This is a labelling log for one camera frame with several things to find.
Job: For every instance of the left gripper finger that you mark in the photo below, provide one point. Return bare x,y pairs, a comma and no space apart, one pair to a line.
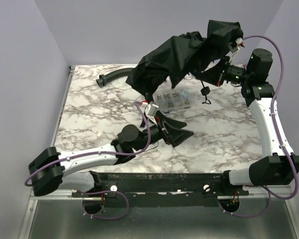
178,136
171,123

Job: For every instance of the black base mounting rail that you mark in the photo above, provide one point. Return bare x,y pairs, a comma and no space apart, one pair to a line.
160,189

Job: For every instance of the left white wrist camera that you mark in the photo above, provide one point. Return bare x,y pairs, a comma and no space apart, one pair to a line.
150,109

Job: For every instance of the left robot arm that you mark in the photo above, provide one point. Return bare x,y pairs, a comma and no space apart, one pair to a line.
49,169

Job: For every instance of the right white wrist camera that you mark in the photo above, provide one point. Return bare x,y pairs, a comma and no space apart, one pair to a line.
235,45

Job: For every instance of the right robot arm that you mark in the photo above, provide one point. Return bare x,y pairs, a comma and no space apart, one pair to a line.
279,164

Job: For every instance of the black folding umbrella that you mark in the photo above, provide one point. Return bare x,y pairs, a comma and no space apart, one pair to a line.
183,54

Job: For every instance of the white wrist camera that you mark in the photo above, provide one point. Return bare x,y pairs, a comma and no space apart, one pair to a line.
235,45
150,109

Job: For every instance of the aluminium table frame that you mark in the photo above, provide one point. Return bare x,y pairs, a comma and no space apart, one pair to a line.
171,168

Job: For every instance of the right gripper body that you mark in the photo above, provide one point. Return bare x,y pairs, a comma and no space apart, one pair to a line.
222,73

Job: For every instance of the clear plastic screw box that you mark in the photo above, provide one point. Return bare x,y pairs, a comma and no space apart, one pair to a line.
170,100

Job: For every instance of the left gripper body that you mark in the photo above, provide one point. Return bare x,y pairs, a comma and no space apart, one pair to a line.
165,132

